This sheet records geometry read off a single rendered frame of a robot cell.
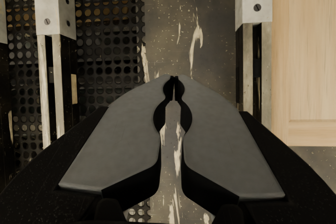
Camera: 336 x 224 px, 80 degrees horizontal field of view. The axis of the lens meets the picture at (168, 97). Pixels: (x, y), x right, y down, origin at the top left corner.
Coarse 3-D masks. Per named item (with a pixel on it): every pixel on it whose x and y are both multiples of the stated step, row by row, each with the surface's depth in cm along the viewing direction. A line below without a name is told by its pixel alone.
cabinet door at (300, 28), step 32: (288, 0) 47; (320, 0) 46; (288, 32) 47; (320, 32) 46; (288, 64) 47; (320, 64) 47; (288, 96) 48; (320, 96) 47; (288, 128) 48; (320, 128) 47
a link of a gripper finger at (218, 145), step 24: (192, 96) 10; (216, 96) 10; (192, 120) 8; (216, 120) 8; (240, 120) 8; (192, 144) 7; (216, 144) 7; (240, 144) 7; (192, 168) 6; (216, 168) 6; (240, 168) 6; (264, 168) 6; (192, 192) 7; (216, 192) 6; (240, 192) 5; (264, 192) 6
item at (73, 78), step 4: (72, 76) 53; (72, 80) 53; (72, 84) 53; (72, 88) 53; (76, 88) 55; (72, 92) 53; (76, 92) 55; (72, 96) 53; (76, 96) 55; (72, 100) 53; (76, 100) 55
